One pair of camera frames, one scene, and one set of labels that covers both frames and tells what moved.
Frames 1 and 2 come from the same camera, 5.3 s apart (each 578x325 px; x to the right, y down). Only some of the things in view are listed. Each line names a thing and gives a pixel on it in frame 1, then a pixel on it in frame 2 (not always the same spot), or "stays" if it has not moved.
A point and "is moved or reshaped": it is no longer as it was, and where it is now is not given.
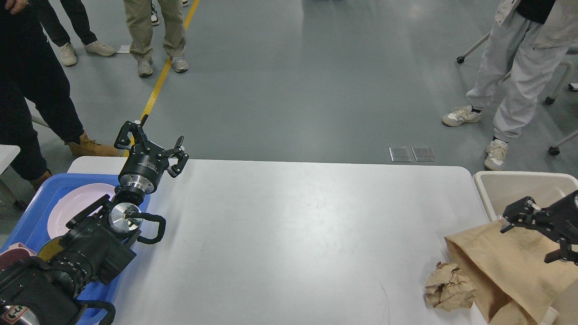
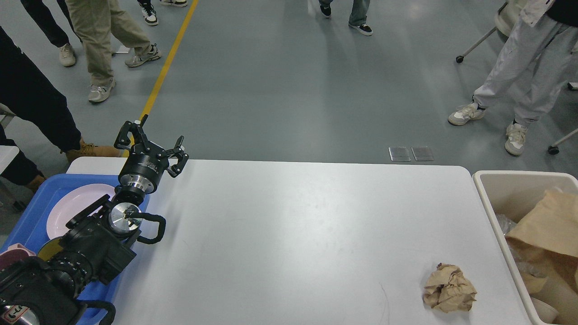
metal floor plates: (403, 154) stays
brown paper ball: (448, 288) stays
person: (139, 15) to (95, 20)
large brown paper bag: (512, 282) is moved or reshaped
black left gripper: (145, 163) stays
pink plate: (70, 201) stays
